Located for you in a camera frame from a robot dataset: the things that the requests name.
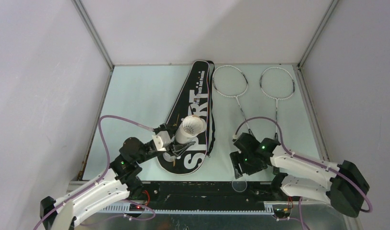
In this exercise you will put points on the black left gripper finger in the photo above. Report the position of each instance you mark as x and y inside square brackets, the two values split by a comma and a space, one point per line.
[177, 149]
[171, 129]

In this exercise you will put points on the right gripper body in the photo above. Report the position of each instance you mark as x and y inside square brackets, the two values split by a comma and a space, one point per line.
[249, 165]

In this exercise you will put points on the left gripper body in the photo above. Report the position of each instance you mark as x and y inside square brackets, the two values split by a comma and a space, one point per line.
[149, 151]

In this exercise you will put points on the white shuttlecock tube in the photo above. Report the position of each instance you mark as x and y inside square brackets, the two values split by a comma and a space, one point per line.
[182, 138]

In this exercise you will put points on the white shuttlecock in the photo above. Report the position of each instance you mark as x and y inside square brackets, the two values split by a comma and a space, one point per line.
[193, 125]

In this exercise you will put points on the clear round tube lid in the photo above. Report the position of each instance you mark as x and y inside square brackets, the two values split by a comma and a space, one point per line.
[239, 186]

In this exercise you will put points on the white racket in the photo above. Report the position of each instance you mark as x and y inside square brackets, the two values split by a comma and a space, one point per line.
[230, 82]
[278, 84]

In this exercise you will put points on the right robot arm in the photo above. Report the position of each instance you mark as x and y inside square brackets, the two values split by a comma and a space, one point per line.
[341, 186]

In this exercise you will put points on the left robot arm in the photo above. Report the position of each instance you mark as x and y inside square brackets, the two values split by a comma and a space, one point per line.
[119, 180]

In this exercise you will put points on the black racket bag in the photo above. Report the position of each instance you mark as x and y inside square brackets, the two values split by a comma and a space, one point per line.
[194, 98]

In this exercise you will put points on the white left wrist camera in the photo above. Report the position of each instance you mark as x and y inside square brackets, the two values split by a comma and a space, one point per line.
[162, 140]

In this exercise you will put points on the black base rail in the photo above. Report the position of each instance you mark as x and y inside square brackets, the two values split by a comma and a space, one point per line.
[207, 196]

